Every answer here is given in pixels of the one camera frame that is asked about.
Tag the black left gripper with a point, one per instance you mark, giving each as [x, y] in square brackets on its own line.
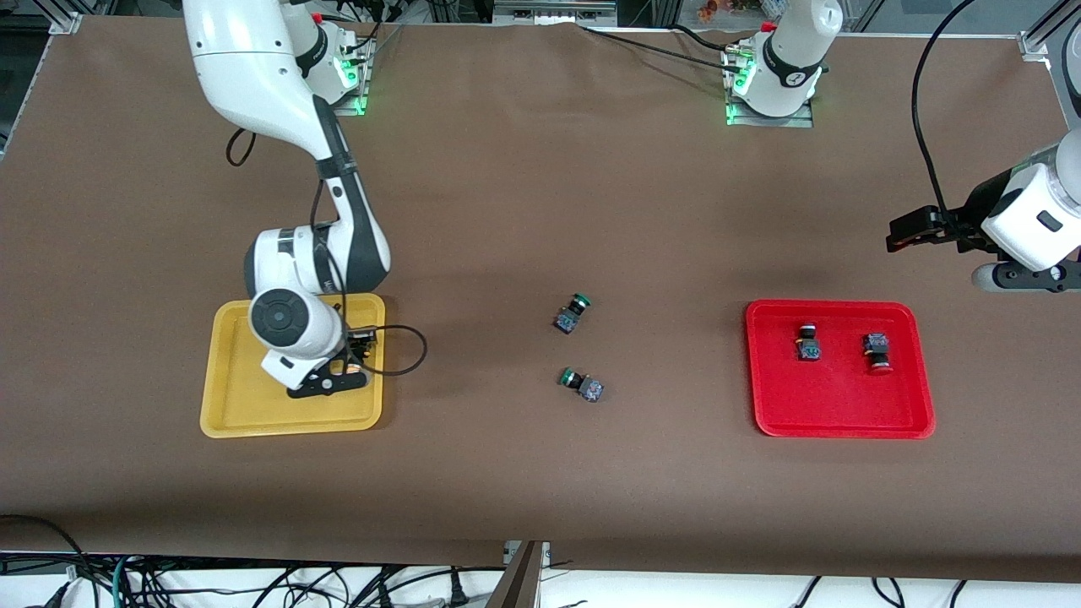
[967, 226]

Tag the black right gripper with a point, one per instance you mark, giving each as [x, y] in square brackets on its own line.
[355, 344]

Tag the red push button switch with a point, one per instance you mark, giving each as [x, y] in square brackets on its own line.
[878, 346]
[809, 348]

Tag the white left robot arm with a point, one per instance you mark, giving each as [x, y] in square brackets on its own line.
[794, 59]

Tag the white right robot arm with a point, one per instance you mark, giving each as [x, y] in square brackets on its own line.
[253, 76]

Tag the yellow plastic tray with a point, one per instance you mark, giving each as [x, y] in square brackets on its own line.
[232, 397]

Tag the red plastic tray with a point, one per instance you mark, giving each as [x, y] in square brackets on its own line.
[840, 397]

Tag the aluminium corner profile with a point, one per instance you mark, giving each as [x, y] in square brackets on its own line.
[66, 23]
[1047, 34]

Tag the grey table support beam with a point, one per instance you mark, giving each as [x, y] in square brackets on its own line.
[517, 583]

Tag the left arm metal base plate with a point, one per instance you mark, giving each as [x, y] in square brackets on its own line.
[768, 121]

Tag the green push button switch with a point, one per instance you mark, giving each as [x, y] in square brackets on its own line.
[567, 319]
[591, 389]

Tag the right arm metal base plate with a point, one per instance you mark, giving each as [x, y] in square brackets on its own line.
[359, 93]

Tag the white table bracket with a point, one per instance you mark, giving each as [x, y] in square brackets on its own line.
[545, 553]

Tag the grey aluminium frame bar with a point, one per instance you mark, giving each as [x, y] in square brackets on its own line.
[553, 10]

